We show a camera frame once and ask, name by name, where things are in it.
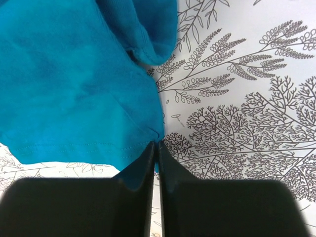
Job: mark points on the floral patterned table mat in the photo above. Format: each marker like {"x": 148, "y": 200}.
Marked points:
{"x": 238, "y": 96}

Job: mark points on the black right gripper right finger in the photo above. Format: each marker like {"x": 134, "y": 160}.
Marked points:
{"x": 191, "y": 207}

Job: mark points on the teal t shirt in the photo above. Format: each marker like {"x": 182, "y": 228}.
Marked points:
{"x": 73, "y": 87}

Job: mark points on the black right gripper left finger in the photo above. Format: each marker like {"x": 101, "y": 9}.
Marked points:
{"x": 82, "y": 207}

